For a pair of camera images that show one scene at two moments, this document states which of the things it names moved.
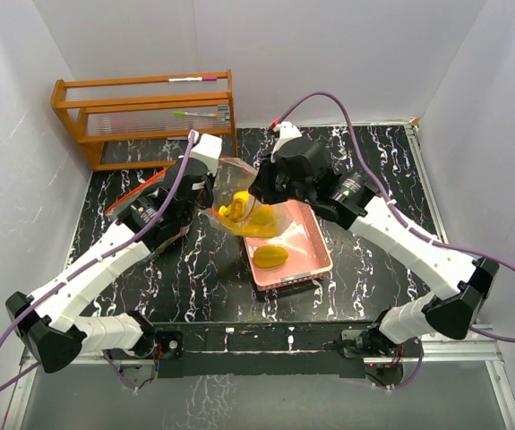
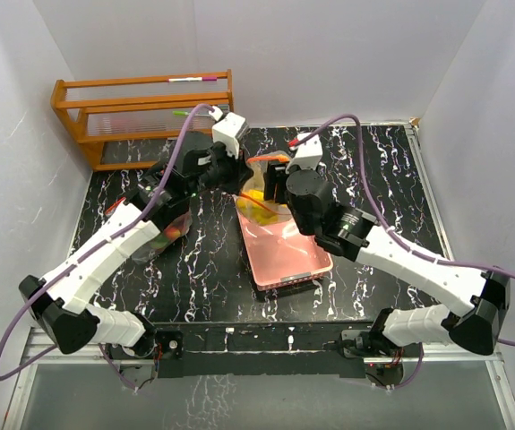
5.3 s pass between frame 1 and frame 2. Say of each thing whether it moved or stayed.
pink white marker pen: stayed
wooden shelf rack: stayed
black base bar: stayed
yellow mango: moved
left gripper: moved
